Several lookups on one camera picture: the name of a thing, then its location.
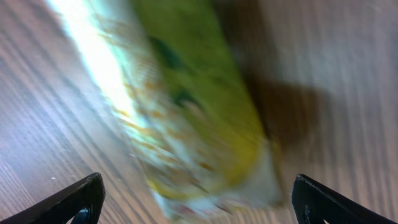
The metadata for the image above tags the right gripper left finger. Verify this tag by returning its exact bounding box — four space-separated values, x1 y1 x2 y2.
1 172 106 224

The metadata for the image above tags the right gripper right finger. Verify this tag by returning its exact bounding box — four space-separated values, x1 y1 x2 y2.
291 174 397 224

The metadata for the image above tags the green snack packet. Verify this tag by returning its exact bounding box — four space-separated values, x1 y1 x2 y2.
49 0 282 220

